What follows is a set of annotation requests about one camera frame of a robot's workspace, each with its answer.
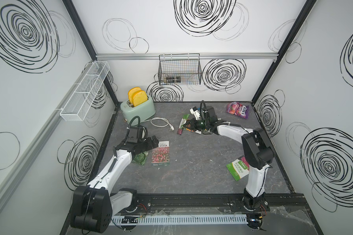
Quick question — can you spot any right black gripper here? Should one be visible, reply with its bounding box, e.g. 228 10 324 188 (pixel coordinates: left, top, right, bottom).
184 117 210 130

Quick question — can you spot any green leafy seed packet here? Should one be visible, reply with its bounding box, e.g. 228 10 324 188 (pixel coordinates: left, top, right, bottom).
132 151 149 165

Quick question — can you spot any green white impatiens seed packet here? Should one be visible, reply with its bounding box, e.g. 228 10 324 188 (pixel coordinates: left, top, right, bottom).
177 114 189 135

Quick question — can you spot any pink flower field seed packet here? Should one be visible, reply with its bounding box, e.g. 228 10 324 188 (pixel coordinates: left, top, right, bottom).
152 141 170 166

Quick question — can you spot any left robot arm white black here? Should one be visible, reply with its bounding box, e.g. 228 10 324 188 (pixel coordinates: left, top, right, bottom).
70 125 159 235

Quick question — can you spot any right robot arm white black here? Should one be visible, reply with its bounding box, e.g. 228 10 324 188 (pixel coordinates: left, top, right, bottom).
190 102 276 211

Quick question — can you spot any purple candy bag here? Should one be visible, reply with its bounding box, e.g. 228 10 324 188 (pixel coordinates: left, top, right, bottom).
226 101 249 119

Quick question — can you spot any mint green toaster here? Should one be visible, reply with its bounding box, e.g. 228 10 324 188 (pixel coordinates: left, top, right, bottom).
120 95 156 124

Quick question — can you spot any yellow toast slice front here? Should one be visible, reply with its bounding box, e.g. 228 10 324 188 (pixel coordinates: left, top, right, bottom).
132 90 148 107

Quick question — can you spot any yellow toast slice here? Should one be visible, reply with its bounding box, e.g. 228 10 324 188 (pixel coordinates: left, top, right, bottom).
132 90 148 107
128 87 142 103

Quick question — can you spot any yellow toast slice back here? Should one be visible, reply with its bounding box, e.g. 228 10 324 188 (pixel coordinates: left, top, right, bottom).
128 87 142 103

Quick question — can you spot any dark object in basket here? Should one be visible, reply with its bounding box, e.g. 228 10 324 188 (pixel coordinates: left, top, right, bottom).
164 76 181 84

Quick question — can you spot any white toaster power cable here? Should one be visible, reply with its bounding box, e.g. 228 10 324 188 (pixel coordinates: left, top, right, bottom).
143 117 175 131

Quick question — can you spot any black wire wall basket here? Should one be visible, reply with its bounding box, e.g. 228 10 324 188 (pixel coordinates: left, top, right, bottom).
157 53 203 85

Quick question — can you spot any white wire wall shelf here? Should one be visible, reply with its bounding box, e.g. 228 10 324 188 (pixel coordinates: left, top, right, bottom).
60 61 110 121

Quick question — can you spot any white slotted cable duct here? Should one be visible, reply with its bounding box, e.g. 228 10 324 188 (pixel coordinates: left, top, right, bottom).
111 214 248 226

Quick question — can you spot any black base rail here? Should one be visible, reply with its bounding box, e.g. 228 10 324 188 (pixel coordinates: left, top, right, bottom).
121 193 308 213

